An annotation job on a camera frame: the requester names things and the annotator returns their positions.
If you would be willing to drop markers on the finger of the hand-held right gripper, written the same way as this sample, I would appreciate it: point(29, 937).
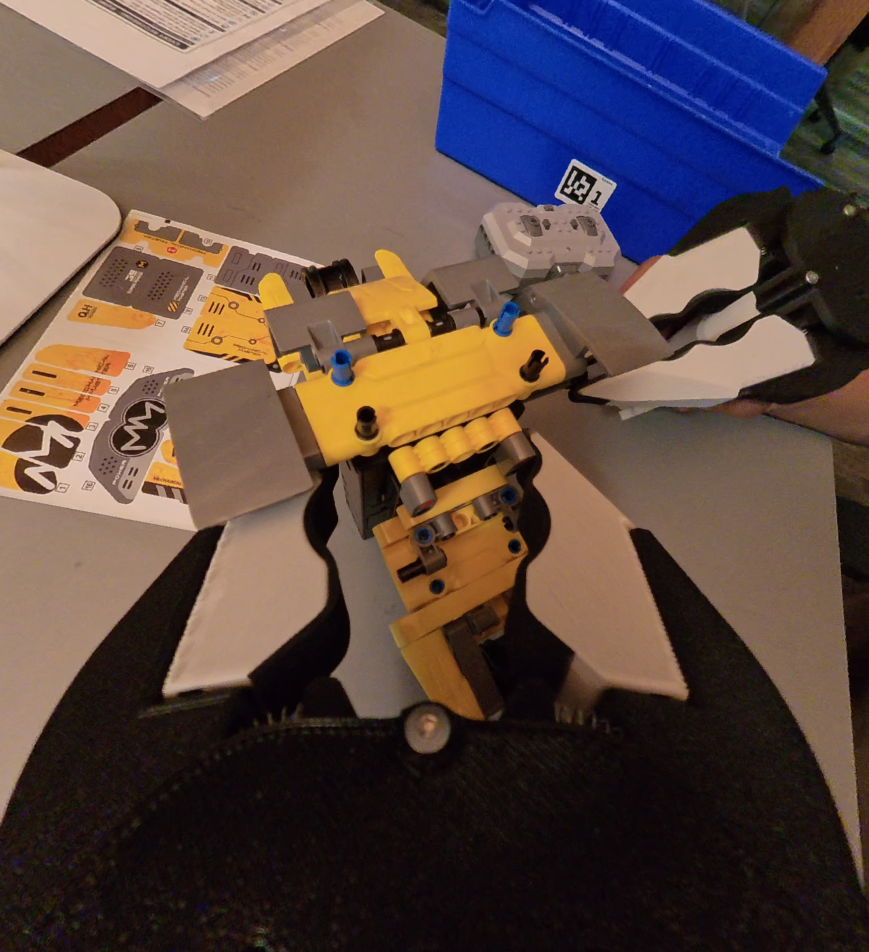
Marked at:
point(747, 357)
point(702, 268)

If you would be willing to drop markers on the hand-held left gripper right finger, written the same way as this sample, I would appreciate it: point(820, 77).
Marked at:
point(598, 587)

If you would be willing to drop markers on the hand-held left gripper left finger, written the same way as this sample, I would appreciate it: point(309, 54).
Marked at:
point(256, 602)

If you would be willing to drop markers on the yellow black brick vehicle model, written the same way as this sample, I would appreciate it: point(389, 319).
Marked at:
point(434, 379)

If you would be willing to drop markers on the person's right hand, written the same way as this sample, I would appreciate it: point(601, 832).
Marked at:
point(851, 409)

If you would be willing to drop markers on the grey remote controller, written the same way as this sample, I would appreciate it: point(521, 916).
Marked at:
point(546, 238)

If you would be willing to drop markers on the blue plastic bin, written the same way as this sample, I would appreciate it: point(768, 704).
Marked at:
point(591, 97)

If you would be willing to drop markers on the yellow sticker sheet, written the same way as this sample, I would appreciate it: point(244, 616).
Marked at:
point(70, 372)

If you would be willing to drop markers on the white metal book stand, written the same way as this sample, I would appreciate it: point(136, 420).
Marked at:
point(25, 245)

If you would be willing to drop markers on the wooden post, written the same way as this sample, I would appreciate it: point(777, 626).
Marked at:
point(829, 26)

